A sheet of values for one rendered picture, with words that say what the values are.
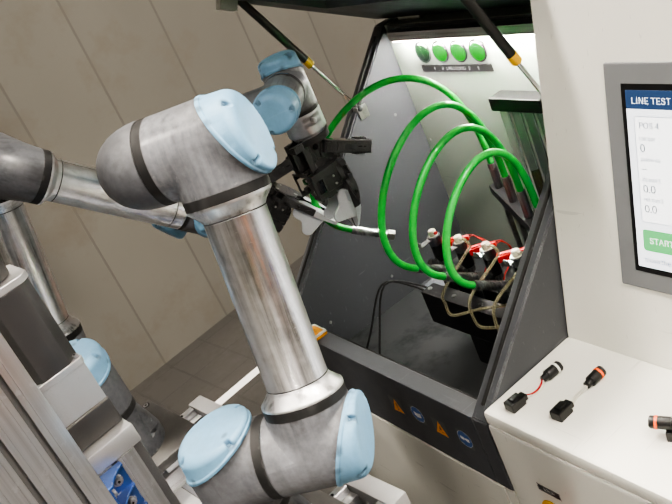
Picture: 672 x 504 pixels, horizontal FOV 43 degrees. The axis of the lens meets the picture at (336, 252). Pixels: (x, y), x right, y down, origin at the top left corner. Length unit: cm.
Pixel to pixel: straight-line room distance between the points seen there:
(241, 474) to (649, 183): 71
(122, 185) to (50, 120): 285
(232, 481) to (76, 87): 300
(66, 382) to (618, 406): 83
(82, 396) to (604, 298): 84
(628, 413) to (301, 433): 53
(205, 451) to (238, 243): 28
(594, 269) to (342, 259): 75
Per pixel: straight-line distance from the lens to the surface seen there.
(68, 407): 134
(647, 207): 136
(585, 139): 140
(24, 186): 152
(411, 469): 194
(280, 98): 143
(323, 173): 159
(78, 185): 155
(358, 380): 184
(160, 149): 108
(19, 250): 167
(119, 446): 136
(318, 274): 201
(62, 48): 399
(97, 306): 410
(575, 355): 153
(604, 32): 134
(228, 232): 108
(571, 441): 137
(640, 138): 133
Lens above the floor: 189
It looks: 25 degrees down
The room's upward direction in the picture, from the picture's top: 24 degrees counter-clockwise
